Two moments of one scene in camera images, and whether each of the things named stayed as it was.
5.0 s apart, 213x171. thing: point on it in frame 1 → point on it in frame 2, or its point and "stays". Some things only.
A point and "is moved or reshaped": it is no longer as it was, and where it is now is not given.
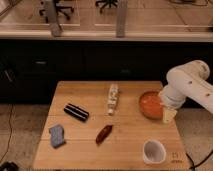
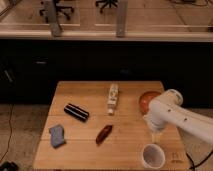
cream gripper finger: (168, 115) → (156, 136)
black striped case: (77, 112) stays
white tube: (114, 88) stays
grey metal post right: (121, 18) stays
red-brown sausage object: (103, 135) stays
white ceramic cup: (153, 151) is moved or reshaped
